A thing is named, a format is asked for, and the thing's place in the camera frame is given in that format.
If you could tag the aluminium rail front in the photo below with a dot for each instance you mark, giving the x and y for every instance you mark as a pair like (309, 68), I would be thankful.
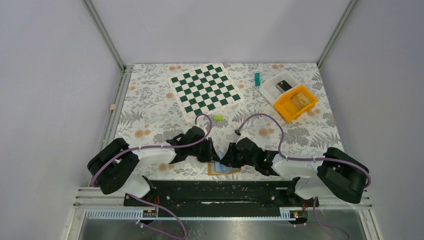
(119, 206)

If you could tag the teal block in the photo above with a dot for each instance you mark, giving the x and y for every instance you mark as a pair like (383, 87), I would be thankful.
(257, 79)

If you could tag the black card in white bin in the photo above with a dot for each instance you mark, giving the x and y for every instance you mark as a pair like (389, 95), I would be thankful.
(283, 86)

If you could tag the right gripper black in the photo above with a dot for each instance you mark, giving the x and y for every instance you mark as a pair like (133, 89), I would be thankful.
(229, 159)

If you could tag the floral tablecloth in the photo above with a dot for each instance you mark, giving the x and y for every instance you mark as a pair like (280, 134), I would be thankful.
(151, 115)

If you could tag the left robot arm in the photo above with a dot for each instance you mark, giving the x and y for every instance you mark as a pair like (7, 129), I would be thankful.
(112, 169)

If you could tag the orange plastic bin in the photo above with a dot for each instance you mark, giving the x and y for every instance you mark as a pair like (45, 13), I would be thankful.
(292, 104)

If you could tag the orange leather card holder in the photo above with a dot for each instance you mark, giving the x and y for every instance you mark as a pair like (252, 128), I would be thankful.
(218, 169)

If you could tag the gold cards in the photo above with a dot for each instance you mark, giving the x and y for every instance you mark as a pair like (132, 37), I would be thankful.
(300, 101)

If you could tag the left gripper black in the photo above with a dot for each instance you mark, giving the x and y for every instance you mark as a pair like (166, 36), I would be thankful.
(211, 155)

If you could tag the green white chessboard mat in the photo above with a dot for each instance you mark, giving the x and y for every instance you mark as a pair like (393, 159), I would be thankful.
(204, 89)

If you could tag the lime green block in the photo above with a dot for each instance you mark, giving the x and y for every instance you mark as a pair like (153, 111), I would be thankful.
(218, 117)

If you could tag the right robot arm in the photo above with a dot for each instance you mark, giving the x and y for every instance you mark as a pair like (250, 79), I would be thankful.
(334, 173)

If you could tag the white plastic bin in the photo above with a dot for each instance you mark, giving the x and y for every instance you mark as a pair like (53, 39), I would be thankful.
(270, 92)

